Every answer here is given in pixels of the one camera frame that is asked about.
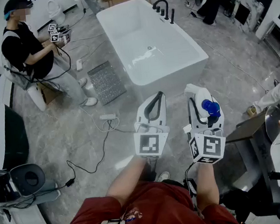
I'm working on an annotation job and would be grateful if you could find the marble slab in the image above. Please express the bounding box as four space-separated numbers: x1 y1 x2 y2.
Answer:
228 0 268 35

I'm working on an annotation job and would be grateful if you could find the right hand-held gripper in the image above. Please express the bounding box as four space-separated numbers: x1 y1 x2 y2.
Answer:
178 80 230 168

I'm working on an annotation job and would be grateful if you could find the white bottle with blue cap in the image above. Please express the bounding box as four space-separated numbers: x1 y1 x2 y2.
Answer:
193 85 222 120

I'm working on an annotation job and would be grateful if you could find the black cable with adapter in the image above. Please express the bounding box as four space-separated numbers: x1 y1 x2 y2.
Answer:
58 122 120 188

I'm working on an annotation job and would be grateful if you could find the person's white shoe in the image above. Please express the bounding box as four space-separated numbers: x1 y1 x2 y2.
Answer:
156 170 171 183

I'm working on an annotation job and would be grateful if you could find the grey glitter mat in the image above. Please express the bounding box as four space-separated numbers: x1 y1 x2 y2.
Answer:
86 59 129 107

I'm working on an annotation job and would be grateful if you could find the white stool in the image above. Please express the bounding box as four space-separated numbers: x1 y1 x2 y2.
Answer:
25 82 48 114

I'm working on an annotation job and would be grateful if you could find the brown cardboard box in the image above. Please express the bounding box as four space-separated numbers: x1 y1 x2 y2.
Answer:
40 80 65 105

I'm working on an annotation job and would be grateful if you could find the person's left forearm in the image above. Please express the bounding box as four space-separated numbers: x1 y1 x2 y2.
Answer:
102 154 156 209

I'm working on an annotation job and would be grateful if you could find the grey white smart toilet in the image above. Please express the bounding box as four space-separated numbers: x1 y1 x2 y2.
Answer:
0 160 62 209

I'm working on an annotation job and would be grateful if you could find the metal rack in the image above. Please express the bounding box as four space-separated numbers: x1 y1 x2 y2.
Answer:
261 24 280 63

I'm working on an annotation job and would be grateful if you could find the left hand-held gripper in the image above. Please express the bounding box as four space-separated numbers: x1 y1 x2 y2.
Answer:
129 90 173 159

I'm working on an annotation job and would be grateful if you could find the white water jug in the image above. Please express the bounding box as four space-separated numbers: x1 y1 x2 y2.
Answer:
46 0 67 26

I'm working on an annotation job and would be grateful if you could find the white-rimmed black panel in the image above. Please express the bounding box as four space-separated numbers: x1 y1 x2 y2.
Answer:
0 99 33 173

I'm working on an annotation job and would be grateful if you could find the black square panel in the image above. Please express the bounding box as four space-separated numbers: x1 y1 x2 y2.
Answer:
232 2 253 26

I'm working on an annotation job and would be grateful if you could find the person's right forearm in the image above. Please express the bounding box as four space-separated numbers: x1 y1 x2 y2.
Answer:
192 160 222 212

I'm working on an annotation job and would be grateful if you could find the black basin faucet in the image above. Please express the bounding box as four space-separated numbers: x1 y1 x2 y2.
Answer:
267 170 280 183

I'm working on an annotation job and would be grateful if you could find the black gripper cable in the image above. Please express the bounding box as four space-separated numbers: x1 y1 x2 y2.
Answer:
181 162 200 197

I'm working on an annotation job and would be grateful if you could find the person's red shirt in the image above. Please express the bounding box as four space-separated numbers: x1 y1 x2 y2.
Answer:
60 170 244 224

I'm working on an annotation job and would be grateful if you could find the white bathtub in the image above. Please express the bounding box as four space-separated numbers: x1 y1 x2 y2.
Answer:
94 0 213 108

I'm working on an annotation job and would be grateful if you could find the dark brown board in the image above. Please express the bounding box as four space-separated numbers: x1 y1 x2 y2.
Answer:
222 111 271 143

